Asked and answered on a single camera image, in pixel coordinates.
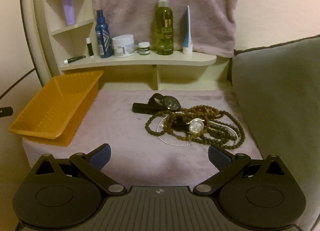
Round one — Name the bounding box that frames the dark green bead necklace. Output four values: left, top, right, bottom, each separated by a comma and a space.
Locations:
145, 104, 246, 150

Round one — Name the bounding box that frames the mauve hanging towel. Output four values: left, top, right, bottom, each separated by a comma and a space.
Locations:
89, 0, 238, 59

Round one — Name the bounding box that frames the white cream jar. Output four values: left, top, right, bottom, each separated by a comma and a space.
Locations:
112, 35, 136, 58

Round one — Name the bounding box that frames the white pearl necklace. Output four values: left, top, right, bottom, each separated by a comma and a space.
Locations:
156, 112, 241, 146

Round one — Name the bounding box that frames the blue spray bottle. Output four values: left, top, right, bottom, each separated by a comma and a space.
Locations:
95, 9, 113, 58

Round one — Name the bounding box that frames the green olive spray bottle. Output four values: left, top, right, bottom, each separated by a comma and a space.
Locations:
155, 0, 174, 56

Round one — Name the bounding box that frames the small green label jar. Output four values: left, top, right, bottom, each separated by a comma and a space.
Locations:
138, 42, 150, 55

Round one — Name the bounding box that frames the grey cushion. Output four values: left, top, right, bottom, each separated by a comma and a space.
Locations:
232, 36, 319, 230

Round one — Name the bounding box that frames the lilac tube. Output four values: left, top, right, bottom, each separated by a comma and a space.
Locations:
61, 0, 76, 26

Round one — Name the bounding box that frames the black cable on wall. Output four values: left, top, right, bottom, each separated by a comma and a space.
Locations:
0, 68, 36, 98

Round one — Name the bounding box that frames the black watch round face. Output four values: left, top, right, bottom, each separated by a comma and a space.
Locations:
132, 93, 181, 115

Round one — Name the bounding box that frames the dark pen with white tip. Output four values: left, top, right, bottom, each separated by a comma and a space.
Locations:
63, 56, 85, 65

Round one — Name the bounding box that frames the silver face black watch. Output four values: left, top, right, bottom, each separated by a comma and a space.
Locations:
172, 116, 206, 135

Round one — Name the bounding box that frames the white blue tube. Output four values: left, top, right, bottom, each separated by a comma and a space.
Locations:
182, 5, 193, 55

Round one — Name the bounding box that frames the black white lip balm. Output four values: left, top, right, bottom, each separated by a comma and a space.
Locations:
86, 37, 94, 57

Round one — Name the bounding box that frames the orange plastic tray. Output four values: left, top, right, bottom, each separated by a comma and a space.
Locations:
9, 70, 104, 147

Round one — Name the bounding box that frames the cream corner shelf unit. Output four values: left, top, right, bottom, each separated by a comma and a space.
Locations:
22, 0, 222, 91

